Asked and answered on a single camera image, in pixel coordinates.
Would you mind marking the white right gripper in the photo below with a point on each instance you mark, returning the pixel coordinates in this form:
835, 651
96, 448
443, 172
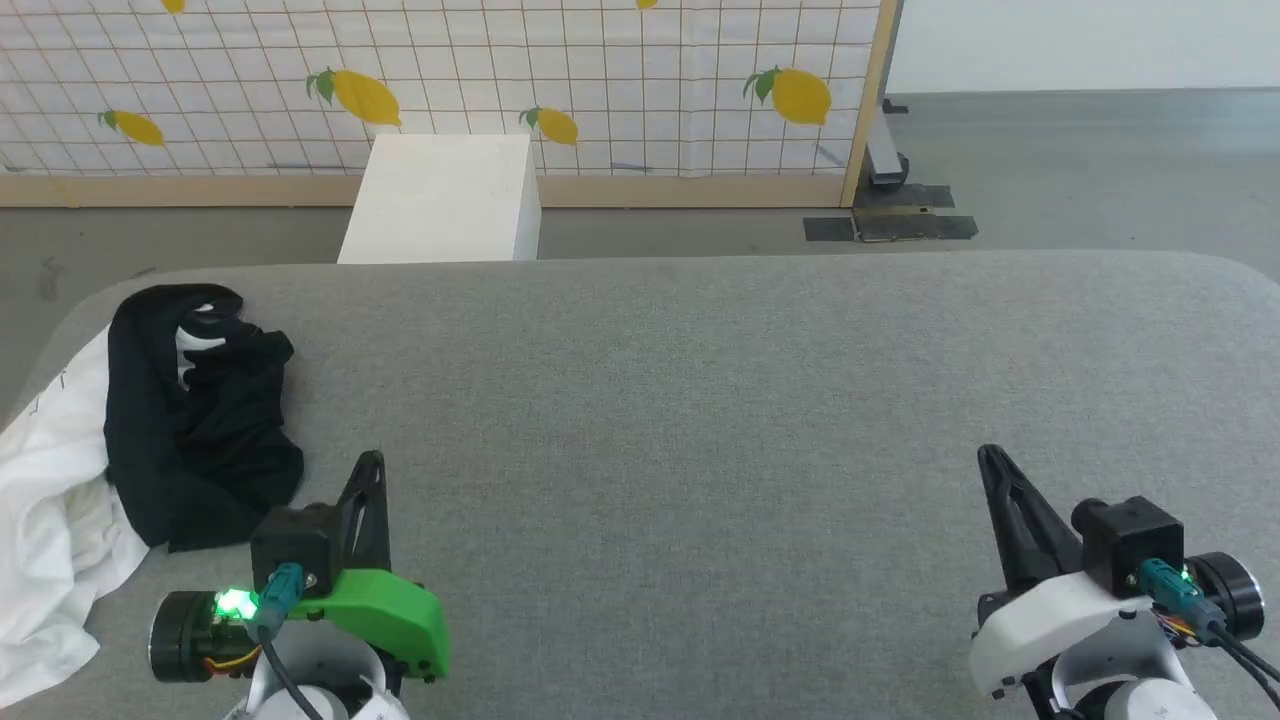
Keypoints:
1050, 620

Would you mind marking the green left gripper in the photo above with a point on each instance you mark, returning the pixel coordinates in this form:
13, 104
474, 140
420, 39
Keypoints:
395, 615

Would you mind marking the white and black raglan T-shirt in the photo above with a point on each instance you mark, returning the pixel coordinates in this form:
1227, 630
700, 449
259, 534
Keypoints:
200, 430

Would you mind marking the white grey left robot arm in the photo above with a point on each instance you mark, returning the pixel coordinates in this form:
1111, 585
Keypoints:
330, 680

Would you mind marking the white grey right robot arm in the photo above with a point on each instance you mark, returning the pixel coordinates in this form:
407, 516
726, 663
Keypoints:
1130, 680

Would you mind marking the white rectangular box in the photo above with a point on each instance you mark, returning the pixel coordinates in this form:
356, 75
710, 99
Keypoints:
440, 200

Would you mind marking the grey fabric work surface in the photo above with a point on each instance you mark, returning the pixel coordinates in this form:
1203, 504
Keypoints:
700, 400

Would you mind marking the grey metal stand foot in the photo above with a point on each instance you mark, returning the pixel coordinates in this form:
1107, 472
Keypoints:
885, 160

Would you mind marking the lemon-patterned grid partition screen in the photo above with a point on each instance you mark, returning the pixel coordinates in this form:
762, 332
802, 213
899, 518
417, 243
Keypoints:
700, 191

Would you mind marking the lemon print grid sheet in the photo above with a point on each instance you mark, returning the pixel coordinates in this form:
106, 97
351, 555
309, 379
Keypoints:
600, 60

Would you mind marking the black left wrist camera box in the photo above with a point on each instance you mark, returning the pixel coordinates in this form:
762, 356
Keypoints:
295, 545

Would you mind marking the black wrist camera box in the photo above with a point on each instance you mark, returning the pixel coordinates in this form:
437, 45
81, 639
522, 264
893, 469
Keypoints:
295, 545
1130, 540

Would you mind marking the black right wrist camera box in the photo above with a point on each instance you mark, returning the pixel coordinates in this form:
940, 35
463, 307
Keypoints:
1130, 540

